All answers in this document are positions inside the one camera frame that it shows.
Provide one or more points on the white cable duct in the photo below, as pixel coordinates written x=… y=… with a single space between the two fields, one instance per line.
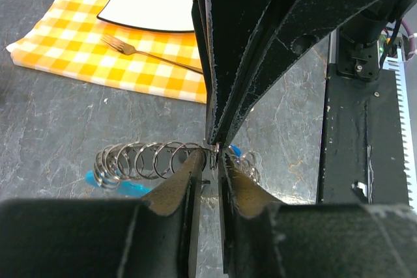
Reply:
x=397 y=65

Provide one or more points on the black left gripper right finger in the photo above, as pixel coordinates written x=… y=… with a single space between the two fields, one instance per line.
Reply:
x=264 y=237

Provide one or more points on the large keyring with keys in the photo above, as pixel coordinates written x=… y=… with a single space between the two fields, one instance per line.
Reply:
x=156 y=164

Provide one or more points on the gold fork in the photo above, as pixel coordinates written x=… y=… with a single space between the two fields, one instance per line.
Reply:
x=128 y=49

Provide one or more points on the orange checkered cloth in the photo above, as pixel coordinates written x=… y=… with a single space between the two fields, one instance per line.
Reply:
x=67 y=41

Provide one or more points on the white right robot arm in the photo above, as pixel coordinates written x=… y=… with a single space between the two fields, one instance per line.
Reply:
x=364 y=27

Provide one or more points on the white square plate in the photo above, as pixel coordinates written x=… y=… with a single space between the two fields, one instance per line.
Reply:
x=170 y=16

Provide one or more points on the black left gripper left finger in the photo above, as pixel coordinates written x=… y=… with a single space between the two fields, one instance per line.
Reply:
x=153 y=236

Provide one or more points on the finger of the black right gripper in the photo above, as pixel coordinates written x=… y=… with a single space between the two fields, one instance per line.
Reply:
x=200 y=28
x=252 y=43

